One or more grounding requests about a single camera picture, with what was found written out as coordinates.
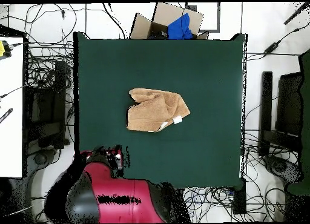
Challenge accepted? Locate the tan terry towel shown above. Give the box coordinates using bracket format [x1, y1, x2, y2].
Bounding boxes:
[126, 87, 191, 133]

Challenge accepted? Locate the dark green table cloth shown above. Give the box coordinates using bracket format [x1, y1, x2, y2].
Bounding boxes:
[73, 31, 248, 189]

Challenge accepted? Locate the blue cloth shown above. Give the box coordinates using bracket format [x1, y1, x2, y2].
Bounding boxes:
[167, 13, 194, 40]

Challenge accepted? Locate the brown cardboard box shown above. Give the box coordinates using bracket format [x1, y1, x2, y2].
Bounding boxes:
[129, 2, 209, 40]

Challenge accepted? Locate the black computer tower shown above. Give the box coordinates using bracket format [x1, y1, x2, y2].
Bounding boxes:
[25, 61, 67, 150]

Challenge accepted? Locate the black power strip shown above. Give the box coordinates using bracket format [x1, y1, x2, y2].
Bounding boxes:
[232, 182, 247, 215]

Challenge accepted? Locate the black round base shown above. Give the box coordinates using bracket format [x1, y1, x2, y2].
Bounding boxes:
[263, 155, 303, 185]

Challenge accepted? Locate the black power adapter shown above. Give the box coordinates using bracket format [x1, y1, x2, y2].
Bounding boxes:
[263, 41, 282, 55]

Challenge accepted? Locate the white desk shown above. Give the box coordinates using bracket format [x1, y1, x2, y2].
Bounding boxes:
[0, 36, 24, 179]

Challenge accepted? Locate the yellow and black tool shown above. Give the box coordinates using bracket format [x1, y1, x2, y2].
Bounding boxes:
[0, 40, 12, 58]

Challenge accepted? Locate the black upright post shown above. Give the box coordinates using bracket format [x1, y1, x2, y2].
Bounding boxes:
[258, 71, 274, 157]

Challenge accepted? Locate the black square frame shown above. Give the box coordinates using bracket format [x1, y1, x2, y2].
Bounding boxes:
[185, 2, 221, 33]

